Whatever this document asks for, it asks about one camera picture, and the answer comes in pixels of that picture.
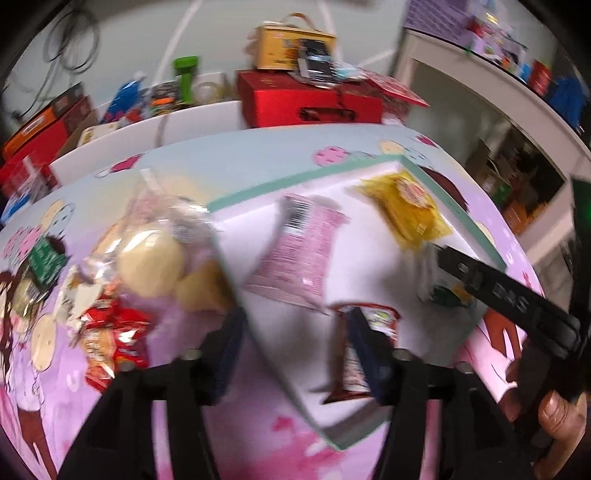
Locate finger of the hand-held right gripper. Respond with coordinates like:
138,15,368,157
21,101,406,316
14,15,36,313
434,244,581,357

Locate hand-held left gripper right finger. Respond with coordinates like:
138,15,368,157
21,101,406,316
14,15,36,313
346,307,536,480

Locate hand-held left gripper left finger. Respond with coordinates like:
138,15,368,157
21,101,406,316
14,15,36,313
58,307,250,480

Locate white and red snack packet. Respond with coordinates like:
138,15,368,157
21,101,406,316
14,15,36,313
321,305,400,405

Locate green and white snack packet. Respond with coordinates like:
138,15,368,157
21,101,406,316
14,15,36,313
418,249,477,308

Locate yellow jelly cup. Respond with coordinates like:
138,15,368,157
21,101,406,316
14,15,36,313
173,263,232,315

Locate white tray with teal rim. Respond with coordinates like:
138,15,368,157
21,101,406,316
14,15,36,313
208,154,509,450

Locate small green topped packet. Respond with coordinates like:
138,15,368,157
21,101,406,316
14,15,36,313
25,235,68,289

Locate person's right hand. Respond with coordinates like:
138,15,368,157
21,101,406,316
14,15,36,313
501,357,589,446

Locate cardboard boxes under desk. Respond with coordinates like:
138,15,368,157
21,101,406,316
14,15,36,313
464,141,532,217

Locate pale jelly cup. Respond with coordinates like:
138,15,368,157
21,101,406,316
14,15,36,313
116,229,185,298

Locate pink snack packet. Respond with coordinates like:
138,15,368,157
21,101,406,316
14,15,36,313
245,194,349,311

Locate yellow snack packet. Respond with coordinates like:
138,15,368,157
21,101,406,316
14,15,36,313
358,172,453,251

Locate orange noodle packet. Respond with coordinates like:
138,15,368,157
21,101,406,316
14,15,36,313
134,168,218,245

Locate white desk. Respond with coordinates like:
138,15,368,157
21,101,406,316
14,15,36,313
392,25,591,259

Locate red patterned envelope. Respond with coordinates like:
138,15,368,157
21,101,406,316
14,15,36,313
358,69,430,110

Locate large red box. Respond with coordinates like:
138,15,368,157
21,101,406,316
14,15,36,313
235,69,386,130

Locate clear round container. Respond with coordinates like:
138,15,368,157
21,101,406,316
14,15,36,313
196,80,228,105

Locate dark multicoloured toy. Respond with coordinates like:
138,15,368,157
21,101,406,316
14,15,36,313
148,80,184,112

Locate red flat box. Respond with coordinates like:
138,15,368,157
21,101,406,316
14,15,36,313
0,121,70,197

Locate blue plastic bottle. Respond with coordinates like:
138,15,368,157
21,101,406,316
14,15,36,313
108,71,148,121

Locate green dumbbell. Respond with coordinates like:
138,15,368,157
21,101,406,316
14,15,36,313
173,55,202,105

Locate purple drawer unit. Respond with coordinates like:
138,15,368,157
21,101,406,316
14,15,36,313
402,0,482,47

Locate dark brown flat box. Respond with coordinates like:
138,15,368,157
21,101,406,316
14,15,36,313
51,83,90,125

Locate orange flat box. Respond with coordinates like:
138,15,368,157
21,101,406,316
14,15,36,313
2,107,62,158

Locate yellow box with handle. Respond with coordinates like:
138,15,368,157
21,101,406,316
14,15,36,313
252,14,338,73

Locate black cables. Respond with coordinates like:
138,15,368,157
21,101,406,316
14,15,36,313
44,2,102,72

